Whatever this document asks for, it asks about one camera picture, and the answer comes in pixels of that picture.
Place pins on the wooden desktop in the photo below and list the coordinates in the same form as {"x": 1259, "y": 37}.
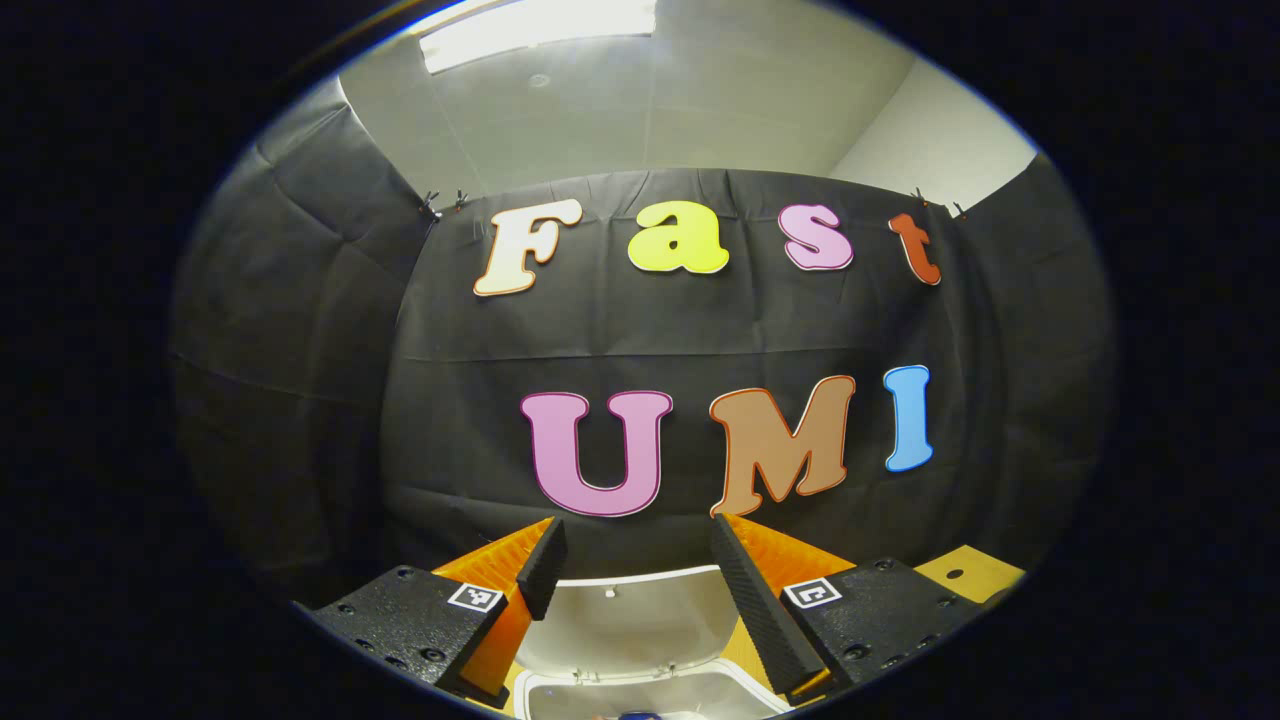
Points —
{"x": 965, "y": 575}

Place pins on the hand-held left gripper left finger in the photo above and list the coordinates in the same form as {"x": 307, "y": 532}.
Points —
{"x": 545, "y": 570}

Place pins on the black backdrop cloth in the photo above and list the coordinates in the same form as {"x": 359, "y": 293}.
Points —
{"x": 450, "y": 330}

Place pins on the ceiling light panel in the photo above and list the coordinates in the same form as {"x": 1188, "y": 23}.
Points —
{"x": 530, "y": 25}

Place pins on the white desktop garbage bin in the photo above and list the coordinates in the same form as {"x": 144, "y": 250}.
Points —
{"x": 640, "y": 625}

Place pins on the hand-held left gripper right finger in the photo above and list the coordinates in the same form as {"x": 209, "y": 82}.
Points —
{"x": 760, "y": 620}

